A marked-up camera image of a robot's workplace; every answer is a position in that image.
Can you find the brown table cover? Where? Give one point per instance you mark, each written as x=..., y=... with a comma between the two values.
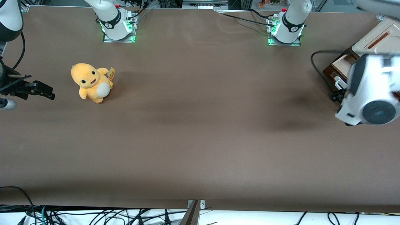
x=200, y=125

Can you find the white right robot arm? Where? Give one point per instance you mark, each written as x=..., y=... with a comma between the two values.
x=111, y=22

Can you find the yellow paper tag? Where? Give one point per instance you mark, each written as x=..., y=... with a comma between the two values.
x=111, y=73

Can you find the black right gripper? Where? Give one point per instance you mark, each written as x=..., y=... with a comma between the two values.
x=12, y=86

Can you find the orange background item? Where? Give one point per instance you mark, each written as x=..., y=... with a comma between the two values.
x=262, y=3

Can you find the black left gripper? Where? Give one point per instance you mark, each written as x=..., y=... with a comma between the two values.
x=335, y=95

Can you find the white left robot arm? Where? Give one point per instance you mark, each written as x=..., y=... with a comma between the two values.
x=365, y=87

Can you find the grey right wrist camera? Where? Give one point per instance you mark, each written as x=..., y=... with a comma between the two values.
x=7, y=104

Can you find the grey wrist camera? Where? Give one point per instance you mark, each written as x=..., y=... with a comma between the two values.
x=7, y=104
x=337, y=82

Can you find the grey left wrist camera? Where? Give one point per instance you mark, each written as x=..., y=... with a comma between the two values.
x=337, y=82

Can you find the orange plush toy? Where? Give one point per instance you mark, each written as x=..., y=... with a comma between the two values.
x=90, y=81

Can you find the white power strip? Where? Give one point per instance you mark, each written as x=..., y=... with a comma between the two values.
x=204, y=4

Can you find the cream wooden drawer cabinet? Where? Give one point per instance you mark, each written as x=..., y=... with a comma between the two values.
x=389, y=43

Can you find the grey metal bracket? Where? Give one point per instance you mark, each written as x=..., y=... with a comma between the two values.
x=193, y=215

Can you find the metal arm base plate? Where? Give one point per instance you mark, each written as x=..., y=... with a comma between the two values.
x=286, y=43
x=120, y=39

